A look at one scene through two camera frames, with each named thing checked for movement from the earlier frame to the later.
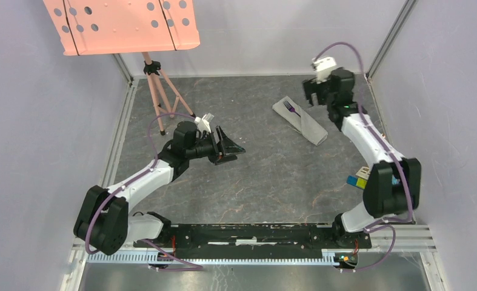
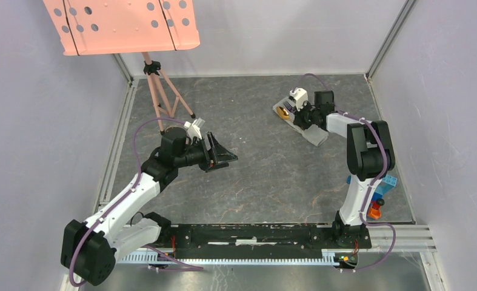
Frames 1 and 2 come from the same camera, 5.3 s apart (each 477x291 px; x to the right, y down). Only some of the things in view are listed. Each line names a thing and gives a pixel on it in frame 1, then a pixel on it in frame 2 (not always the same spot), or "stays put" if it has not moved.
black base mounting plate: (253, 241) stays put
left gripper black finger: (226, 158) to (217, 166)
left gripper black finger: (228, 147) to (218, 153)
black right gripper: (310, 86) to (299, 120)
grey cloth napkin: (302, 122) stays put
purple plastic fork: (291, 109) stays put
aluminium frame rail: (409, 237) stays put
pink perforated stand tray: (103, 26) stays put
